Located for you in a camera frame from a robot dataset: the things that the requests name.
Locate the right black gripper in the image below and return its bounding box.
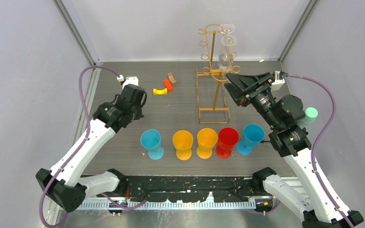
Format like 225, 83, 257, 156
223, 72, 281, 129

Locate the clear wine glass front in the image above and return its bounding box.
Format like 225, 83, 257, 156
218, 34, 237, 70

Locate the clear wine glass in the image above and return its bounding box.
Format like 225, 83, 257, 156
218, 34, 237, 70
219, 24, 235, 34

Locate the blue wine glass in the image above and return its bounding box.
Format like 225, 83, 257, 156
236, 124, 265, 156
140, 129, 164, 160

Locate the red plastic wine glass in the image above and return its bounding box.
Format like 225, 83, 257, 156
216, 127, 240, 159

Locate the yellow wine glass front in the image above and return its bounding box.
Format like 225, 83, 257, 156
196, 128, 218, 159

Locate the yellow wine glass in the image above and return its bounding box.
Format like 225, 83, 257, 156
173, 130, 193, 161
196, 128, 218, 159

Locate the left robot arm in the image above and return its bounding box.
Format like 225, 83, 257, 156
36, 84, 147, 212

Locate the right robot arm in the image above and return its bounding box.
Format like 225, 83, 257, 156
225, 71, 364, 228

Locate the gold wine glass rack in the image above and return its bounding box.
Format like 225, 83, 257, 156
195, 23, 240, 124

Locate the clear wine glass rear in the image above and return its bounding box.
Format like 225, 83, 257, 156
219, 24, 235, 34

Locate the yellow arch block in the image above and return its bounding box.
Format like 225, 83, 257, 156
153, 88, 168, 95

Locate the orange block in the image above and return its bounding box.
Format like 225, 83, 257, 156
163, 79, 173, 91

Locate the brown arch block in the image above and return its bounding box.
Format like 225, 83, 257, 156
167, 73, 176, 84

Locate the mint green bottle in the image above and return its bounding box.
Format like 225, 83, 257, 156
299, 107, 318, 128

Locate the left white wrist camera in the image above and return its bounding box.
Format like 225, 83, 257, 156
117, 75, 139, 90

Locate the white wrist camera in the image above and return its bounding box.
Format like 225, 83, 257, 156
271, 71, 288, 91
117, 75, 139, 90

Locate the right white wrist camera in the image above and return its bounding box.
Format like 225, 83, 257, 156
271, 71, 288, 91

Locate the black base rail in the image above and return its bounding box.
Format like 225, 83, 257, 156
48, 175, 311, 211

